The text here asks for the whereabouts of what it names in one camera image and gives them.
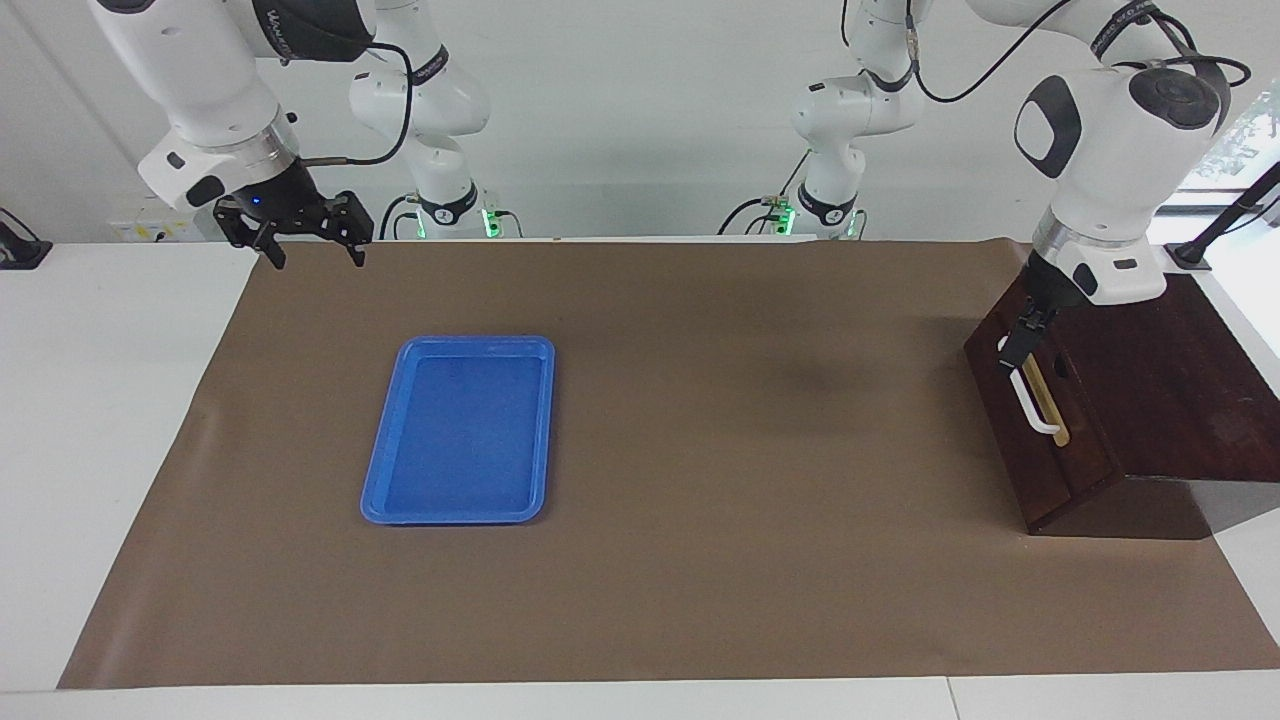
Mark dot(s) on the dark wooden cabinet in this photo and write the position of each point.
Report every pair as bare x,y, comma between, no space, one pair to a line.
1170,380

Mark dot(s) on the black clamp base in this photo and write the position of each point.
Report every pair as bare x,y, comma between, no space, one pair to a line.
22,250

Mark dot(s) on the brown table mat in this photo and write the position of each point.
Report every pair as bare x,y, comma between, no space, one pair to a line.
700,550

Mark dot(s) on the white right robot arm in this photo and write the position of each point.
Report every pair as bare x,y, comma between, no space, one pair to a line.
200,90

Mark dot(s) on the white wall outlet box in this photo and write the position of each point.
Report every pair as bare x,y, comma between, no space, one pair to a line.
135,232

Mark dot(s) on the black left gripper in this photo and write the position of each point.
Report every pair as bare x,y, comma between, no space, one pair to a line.
1048,292

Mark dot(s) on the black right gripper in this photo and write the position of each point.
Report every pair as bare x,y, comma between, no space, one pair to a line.
280,205

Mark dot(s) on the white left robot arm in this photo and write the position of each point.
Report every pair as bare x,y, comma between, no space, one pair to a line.
1110,180

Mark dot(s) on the blue plastic tray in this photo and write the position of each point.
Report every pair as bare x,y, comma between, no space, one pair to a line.
470,470

